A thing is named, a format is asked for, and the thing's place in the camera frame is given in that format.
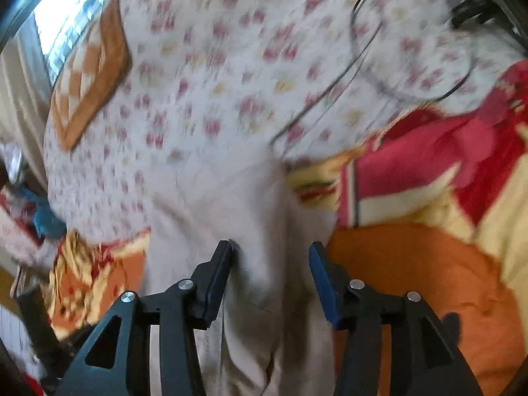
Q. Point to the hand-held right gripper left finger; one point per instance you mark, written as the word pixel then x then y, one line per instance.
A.
pixel 214 293

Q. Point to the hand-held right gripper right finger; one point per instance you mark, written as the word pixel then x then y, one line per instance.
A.
pixel 324 288

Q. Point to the beige jacket with ribbed cuff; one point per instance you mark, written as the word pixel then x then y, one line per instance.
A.
pixel 255 235

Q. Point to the red yellow orange printed blanket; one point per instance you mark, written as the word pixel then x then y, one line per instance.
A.
pixel 412 276

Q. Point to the blue cloth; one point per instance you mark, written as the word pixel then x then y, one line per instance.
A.
pixel 49 222

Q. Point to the dark object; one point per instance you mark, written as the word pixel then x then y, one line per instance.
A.
pixel 37 326

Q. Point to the cluttered shelf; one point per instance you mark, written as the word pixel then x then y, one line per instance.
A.
pixel 20 214

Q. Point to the floral bedsheet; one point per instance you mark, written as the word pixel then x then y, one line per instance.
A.
pixel 227 70

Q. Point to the orange patterned pillow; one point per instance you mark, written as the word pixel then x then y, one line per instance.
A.
pixel 111 62

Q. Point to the beige curtain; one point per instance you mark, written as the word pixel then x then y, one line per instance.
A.
pixel 20 103

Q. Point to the window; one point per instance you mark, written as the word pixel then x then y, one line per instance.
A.
pixel 70 4

